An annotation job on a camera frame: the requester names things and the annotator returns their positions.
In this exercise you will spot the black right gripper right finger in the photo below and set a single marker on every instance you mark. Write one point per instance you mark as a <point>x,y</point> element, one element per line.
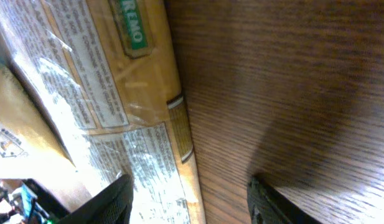
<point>267,206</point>

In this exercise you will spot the orange spaghetti packet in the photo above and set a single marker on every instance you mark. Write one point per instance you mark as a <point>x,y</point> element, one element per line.
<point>104,74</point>

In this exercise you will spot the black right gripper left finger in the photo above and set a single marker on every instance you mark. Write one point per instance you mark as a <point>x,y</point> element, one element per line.
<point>113,205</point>

